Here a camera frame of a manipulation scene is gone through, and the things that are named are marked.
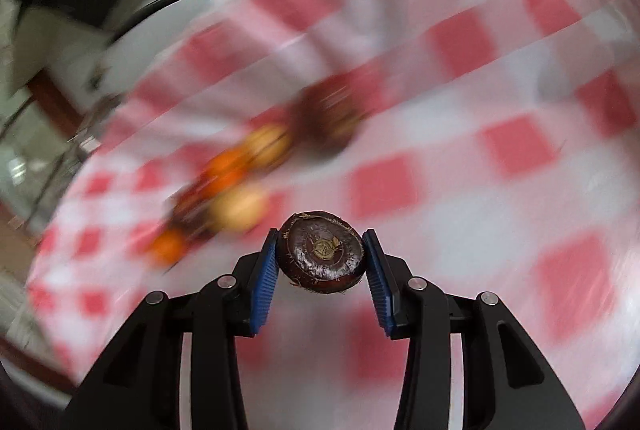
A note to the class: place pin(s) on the orange tangerine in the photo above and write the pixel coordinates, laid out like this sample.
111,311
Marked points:
227,167
167,247

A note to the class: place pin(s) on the wooden door frame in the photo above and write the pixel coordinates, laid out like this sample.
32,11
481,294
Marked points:
55,102

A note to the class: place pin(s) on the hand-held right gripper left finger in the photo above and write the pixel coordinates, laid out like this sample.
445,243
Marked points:
265,290

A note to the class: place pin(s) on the red white checkered tablecloth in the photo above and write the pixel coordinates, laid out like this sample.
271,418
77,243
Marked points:
450,160

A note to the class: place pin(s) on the large brown round fruit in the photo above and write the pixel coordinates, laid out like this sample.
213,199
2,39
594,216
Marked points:
325,117

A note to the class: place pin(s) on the yellow round fruit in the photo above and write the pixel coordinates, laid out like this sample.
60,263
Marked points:
267,145
237,207

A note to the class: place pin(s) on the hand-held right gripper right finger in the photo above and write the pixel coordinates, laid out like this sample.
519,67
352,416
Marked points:
377,290

